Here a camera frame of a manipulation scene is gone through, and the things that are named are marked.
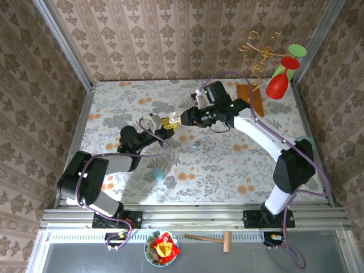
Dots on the blue earbud charging case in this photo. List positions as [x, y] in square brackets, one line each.
[158, 174]

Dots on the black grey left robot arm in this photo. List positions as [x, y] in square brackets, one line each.
[82, 179]

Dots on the red plastic goblet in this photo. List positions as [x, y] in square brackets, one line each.
[277, 86]

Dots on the blue translucent plastic cup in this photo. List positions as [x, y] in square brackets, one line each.
[305, 138]

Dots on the green plastic goblet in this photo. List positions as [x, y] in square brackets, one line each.
[297, 50]

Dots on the red yellow snack packet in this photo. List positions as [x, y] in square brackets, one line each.
[163, 246]

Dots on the patterned ceramic bowl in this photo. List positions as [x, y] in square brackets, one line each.
[147, 251]

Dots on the wooden mallet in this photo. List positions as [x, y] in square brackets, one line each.
[227, 241]

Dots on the grey metal shelf panel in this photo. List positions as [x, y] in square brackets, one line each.
[256, 258]

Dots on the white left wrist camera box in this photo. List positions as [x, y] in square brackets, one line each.
[152, 122]

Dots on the aluminium frame side rail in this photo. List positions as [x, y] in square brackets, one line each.
[78, 128]
[305, 119]

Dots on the aluminium frame base beam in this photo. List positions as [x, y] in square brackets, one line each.
[193, 216]

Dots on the aluminium frame post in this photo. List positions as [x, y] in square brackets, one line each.
[324, 28]
[65, 45]

